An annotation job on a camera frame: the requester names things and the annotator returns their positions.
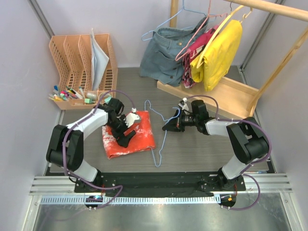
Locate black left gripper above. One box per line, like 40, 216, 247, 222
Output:
106, 115, 135, 147

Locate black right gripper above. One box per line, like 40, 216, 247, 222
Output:
163, 108, 199, 132

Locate orange tie-dye trousers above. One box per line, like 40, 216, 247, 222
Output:
102, 111, 156, 159

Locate blue wire hanger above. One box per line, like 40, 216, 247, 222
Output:
141, 0, 208, 41
144, 99, 180, 167

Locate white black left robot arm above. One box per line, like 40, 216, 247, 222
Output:
46, 98, 140, 193

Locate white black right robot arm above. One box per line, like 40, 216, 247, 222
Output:
162, 99, 271, 191

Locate yellow wooden hanger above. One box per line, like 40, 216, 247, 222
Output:
196, 5, 244, 68

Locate wooden clothes rack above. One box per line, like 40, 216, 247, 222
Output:
157, 0, 308, 119

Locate yellow garment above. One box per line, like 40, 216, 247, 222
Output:
190, 20, 243, 91

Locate orange plastic file organizer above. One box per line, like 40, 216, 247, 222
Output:
49, 34, 118, 97

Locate magenta patterned garment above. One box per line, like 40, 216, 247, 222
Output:
181, 25, 220, 89

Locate blue denim shorts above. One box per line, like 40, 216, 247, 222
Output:
139, 18, 208, 87

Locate bunch of coloured pens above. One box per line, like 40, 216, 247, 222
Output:
48, 85, 85, 105

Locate white papers in organizer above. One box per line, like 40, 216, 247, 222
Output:
90, 29, 109, 90

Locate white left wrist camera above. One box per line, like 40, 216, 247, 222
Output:
125, 108, 141, 128

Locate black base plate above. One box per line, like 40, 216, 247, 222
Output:
73, 171, 246, 199

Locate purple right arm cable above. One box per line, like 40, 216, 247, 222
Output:
183, 95, 273, 210

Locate pink wire hanger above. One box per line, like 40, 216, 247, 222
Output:
175, 0, 229, 62

